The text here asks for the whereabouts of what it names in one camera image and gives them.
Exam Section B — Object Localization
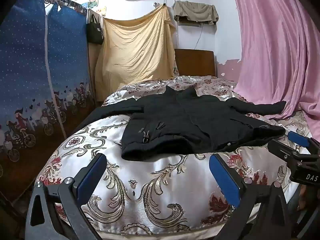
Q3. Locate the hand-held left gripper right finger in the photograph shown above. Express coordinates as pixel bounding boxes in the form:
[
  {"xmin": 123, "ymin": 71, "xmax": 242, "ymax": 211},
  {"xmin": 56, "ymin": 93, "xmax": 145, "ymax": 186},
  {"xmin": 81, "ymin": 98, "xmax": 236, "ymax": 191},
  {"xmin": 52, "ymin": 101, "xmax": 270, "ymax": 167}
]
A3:
[{"xmin": 209, "ymin": 153, "xmax": 292, "ymax": 240}]

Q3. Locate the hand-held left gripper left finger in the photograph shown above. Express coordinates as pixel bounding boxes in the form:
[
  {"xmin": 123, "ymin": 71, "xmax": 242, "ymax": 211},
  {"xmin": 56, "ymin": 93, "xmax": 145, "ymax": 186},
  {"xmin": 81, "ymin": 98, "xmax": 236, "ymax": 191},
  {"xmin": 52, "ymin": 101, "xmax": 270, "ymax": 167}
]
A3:
[{"xmin": 25, "ymin": 153, "xmax": 108, "ymax": 240}]

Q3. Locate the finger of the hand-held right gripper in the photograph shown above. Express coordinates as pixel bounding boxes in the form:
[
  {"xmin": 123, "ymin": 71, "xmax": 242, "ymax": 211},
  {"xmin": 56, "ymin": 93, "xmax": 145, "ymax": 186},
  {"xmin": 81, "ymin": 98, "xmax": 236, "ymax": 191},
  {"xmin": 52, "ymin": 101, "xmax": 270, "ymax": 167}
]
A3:
[
  {"xmin": 287, "ymin": 131, "xmax": 320, "ymax": 155},
  {"xmin": 267, "ymin": 139, "xmax": 300, "ymax": 165}
]

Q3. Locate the black jacket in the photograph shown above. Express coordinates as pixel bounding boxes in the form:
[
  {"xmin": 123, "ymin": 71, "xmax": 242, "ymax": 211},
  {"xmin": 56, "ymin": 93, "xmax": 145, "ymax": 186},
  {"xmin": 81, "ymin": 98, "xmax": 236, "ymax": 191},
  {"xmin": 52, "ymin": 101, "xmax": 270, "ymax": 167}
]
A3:
[{"xmin": 69, "ymin": 85, "xmax": 287, "ymax": 162}]

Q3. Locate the floral satin bedspread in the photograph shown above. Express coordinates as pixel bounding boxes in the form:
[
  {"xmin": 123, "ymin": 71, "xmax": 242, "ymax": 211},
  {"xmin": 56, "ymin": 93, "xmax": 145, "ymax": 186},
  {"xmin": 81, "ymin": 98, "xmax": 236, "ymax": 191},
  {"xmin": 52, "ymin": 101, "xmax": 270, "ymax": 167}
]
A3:
[{"xmin": 34, "ymin": 75, "xmax": 313, "ymax": 235}]

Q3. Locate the pink curtain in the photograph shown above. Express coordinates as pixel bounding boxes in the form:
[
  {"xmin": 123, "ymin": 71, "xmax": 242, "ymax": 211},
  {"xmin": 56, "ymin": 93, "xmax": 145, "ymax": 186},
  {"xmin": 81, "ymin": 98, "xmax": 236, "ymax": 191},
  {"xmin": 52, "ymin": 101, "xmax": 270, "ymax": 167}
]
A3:
[{"xmin": 229, "ymin": 0, "xmax": 320, "ymax": 140}]

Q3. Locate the wooden headboard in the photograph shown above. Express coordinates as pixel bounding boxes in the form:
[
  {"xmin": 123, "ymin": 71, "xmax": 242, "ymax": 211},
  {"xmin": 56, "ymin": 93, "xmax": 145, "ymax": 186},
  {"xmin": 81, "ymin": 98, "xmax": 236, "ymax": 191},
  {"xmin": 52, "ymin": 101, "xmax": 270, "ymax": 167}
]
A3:
[{"xmin": 174, "ymin": 49, "xmax": 217, "ymax": 77}]

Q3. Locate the blue printed fabric wardrobe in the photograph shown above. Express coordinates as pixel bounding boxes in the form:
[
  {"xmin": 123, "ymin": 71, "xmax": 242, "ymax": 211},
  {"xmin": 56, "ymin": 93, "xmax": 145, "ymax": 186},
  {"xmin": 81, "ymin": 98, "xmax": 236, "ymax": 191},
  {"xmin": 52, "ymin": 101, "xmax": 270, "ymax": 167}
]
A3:
[{"xmin": 0, "ymin": 0, "xmax": 97, "ymax": 205}]

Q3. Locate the yellow hanging sheet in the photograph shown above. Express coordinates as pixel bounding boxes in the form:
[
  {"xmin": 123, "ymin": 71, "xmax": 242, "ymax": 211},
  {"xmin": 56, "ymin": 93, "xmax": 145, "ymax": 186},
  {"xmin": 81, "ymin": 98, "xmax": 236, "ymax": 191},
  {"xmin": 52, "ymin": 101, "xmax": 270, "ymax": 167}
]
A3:
[{"xmin": 94, "ymin": 4, "xmax": 178, "ymax": 102}]

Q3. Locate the black tote bag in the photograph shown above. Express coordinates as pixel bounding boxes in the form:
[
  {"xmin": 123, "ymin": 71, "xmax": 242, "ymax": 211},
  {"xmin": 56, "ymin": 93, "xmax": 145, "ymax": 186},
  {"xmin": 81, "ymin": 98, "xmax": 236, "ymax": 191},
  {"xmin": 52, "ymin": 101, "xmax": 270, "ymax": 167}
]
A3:
[{"xmin": 86, "ymin": 14, "xmax": 104, "ymax": 46}]

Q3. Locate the beige hanging cloth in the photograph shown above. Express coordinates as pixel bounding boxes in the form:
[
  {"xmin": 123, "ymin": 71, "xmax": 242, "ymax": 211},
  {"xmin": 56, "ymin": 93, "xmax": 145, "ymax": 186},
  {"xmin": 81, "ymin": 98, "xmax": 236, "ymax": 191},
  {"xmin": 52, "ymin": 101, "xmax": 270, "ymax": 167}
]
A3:
[{"xmin": 173, "ymin": 0, "xmax": 219, "ymax": 25}]

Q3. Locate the white cable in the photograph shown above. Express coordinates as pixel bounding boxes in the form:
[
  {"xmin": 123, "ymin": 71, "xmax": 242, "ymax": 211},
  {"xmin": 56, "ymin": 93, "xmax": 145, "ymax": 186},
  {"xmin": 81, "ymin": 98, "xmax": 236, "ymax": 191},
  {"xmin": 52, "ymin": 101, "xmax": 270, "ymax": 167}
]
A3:
[{"xmin": 194, "ymin": 26, "xmax": 203, "ymax": 50}]

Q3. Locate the colourful wall poster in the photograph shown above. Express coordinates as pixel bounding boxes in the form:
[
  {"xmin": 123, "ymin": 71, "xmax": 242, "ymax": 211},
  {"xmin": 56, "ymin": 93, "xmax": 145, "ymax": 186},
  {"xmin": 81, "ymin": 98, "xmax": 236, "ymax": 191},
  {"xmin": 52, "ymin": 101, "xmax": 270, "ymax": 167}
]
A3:
[{"xmin": 86, "ymin": 0, "xmax": 107, "ymax": 15}]

